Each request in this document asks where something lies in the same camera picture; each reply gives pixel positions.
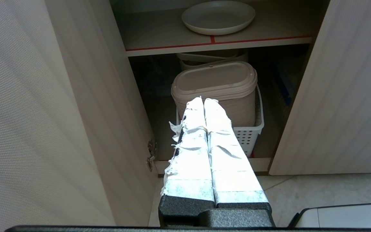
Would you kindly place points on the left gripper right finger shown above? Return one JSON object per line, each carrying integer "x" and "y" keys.
{"x": 230, "y": 167}

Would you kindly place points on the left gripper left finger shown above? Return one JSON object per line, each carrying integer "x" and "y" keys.
{"x": 190, "y": 167}

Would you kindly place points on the beige wooden cabinet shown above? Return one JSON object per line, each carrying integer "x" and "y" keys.
{"x": 204, "y": 96}

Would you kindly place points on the beige cabinet door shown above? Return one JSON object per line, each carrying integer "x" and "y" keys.
{"x": 40, "y": 116}
{"x": 337, "y": 90}

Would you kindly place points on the cabinet shelf with red tape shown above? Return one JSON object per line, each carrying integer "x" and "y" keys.
{"x": 217, "y": 33}

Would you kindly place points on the white perforated plastic basket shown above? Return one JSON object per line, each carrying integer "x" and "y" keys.
{"x": 250, "y": 133}

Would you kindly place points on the metal door hinge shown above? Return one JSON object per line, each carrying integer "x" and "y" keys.
{"x": 151, "y": 154}

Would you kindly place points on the beige lidded plastic container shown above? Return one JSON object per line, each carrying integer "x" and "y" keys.
{"x": 217, "y": 84}

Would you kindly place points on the white plastic tub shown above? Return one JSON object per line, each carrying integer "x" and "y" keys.
{"x": 211, "y": 58}

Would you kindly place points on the white round plate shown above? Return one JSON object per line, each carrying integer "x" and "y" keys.
{"x": 218, "y": 16}

